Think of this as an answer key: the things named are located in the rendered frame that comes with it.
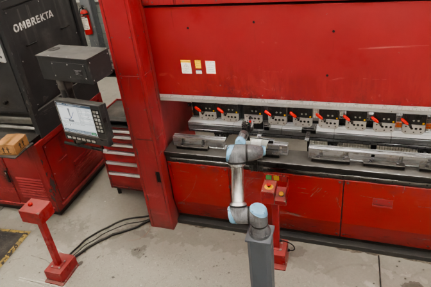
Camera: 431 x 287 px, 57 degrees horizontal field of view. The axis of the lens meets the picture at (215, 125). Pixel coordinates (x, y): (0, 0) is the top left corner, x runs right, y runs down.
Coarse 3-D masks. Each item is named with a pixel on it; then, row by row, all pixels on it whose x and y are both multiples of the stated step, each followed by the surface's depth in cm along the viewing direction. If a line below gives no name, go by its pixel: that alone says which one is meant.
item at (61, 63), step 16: (64, 48) 305; (80, 48) 301; (96, 48) 297; (48, 64) 297; (64, 64) 288; (80, 64) 282; (96, 64) 286; (64, 80) 298; (80, 80) 290; (96, 80) 289; (64, 96) 321
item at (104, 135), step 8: (80, 104) 299; (88, 104) 295; (96, 104) 293; (104, 104) 301; (96, 112) 295; (104, 112) 297; (96, 120) 299; (104, 120) 298; (96, 128) 304; (104, 128) 300; (72, 136) 321; (80, 136) 317; (88, 136) 313; (96, 136) 309; (104, 136) 305; (112, 136) 314; (96, 144) 314; (104, 144) 309; (112, 144) 311
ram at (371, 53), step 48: (384, 0) 261; (192, 48) 316; (240, 48) 304; (288, 48) 292; (336, 48) 282; (384, 48) 272; (240, 96) 324; (288, 96) 311; (336, 96) 299; (384, 96) 288
